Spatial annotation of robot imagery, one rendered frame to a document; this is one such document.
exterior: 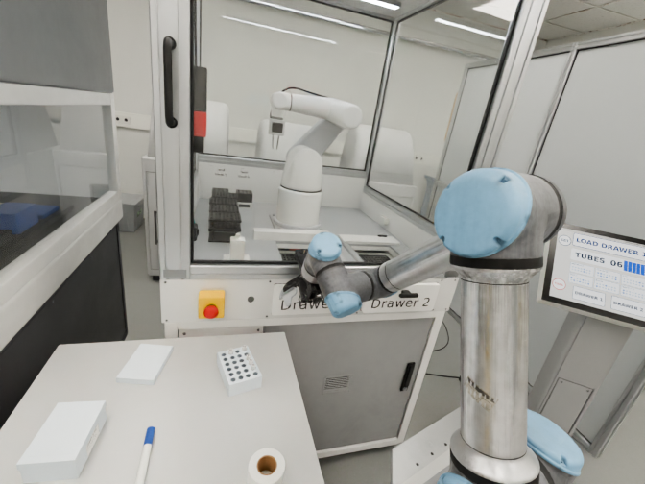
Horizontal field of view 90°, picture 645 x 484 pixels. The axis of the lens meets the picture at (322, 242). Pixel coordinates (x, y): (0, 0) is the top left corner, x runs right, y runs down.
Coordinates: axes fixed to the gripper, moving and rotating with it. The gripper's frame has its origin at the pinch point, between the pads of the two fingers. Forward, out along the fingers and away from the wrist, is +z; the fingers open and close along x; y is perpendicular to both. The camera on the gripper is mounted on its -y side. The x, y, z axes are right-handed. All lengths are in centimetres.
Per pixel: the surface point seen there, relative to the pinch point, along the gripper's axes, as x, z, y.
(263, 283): -12.6, -4.1, -3.0
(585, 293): 93, -16, 16
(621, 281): 104, -21, 15
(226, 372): -24.4, -7.1, 21.8
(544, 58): 179, -17, -138
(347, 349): 18.6, 22.6, 14.7
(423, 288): 44.2, 0.3, 2.3
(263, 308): -12.7, 3.2, 2.4
